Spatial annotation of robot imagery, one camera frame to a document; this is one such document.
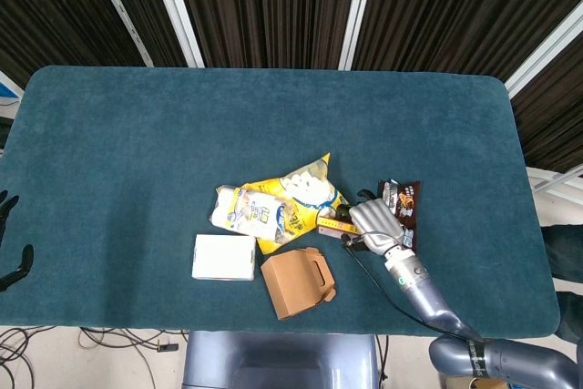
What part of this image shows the yellow bag of white balls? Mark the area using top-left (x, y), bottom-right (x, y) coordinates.
top-left (240, 152), bottom-right (352, 256)

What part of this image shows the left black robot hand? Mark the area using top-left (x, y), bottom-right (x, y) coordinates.
top-left (0, 189), bottom-right (36, 292)

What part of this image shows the white metal rack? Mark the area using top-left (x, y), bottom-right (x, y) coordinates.
top-left (527, 165), bottom-right (583, 208)

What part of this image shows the blue-grey robot torso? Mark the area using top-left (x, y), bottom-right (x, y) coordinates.
top-left (181, 330), bottom-right (382, 389)

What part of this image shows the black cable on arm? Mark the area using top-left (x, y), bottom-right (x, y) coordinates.
top-left (342, 234), bottom-right (459, 332)

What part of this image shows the teal velvet tablecloth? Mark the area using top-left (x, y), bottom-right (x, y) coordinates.
top-left (0, 65), bottom-right (561, 340)

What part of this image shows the white paper roll pack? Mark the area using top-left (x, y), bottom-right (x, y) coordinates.
top-left (210, 184), bottom-right (300, 244)

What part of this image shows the red yellow small box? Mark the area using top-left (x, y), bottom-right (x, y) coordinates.
top-left (317, 215), bottom-right (359, 240)

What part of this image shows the white cardboard box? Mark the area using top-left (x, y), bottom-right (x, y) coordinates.
top-left (191, 233), bottom-right (257, 282)

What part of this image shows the black floor cable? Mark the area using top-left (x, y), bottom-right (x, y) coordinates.
top-left (0, 326), bottom-right (45, 389)

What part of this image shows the dark fabric seat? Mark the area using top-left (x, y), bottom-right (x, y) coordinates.
top-left (541, 223), bottom-right (583, 344)

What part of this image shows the white partition post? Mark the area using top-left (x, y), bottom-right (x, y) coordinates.
top-left (339, 0), bottom-right (380, 71)
top-left (84, 0), bottom-right (154, 67)
top-left (145, 0), bottom-right (205, 69)
top-left (504, 10), bottom-right (583, 98)

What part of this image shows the grey floor cable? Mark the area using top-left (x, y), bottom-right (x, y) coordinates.
top-left (77, 326), bottom-right (186, 389)

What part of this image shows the brown kraft gable box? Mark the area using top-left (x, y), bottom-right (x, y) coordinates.
top-left (260, 246), bottom-right (337, 321)

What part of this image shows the white blue board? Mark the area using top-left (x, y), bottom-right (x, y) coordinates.
top-left (0, 70), bottom-right (25, 106)

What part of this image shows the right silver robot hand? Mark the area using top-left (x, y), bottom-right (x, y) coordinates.
top-left (335, 188), bottom-right (416, 263)

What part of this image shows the brown snack bag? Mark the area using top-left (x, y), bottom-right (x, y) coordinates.
top-left (377, 180), bottom-right (423, 253)

